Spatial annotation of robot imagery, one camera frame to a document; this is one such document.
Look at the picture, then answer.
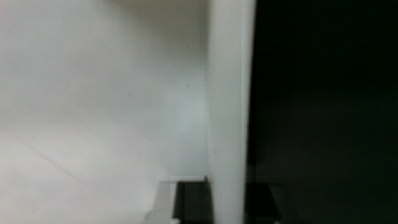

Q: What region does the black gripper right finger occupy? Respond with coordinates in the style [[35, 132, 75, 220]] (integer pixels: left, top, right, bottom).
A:
[[246, 183, 287, 224]]

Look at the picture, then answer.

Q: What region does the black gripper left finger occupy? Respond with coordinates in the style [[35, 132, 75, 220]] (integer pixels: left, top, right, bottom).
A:
[[145, 177, 214, 224]]

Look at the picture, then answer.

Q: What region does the white square table top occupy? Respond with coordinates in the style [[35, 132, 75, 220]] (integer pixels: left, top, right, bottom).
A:
[[0, 0, 257, 224]]

